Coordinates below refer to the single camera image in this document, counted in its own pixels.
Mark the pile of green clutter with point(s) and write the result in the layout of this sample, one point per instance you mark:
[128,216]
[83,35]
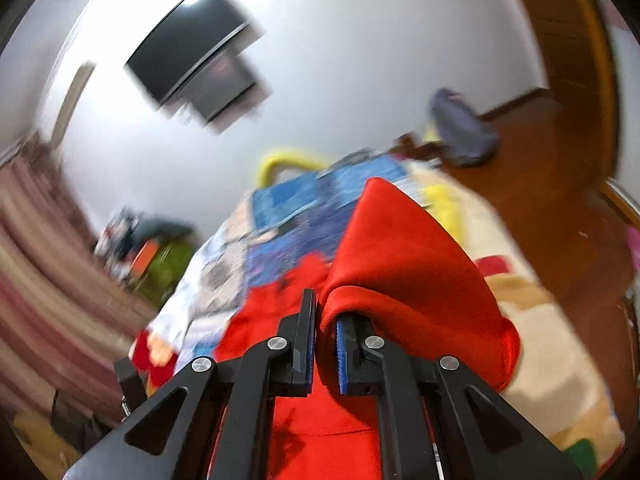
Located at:
[160,255]

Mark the grey-blue backpack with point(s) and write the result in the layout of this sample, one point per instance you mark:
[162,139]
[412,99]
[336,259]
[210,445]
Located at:
[465,130]

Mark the cream printed blanket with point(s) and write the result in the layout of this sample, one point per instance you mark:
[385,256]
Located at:
[550,360]

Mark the striped curtain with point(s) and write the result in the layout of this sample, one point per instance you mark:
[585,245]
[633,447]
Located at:
[45,270]

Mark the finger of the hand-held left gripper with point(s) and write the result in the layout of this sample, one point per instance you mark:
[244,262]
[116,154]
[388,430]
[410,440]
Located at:
[131,385]

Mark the yellow cloth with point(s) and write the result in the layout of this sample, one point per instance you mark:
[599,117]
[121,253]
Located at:
[445,210]

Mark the red garment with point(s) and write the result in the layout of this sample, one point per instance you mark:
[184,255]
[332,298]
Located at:
[400,260]

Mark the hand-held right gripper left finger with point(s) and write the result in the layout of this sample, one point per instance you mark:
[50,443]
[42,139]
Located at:
[304,355]

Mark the black wall television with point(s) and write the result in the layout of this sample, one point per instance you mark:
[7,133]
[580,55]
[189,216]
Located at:
[185,45]

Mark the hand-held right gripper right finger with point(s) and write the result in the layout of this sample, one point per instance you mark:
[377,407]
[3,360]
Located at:
[343,355]

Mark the blue patchwork blanket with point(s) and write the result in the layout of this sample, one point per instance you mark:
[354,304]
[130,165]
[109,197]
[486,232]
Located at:
[290,240]

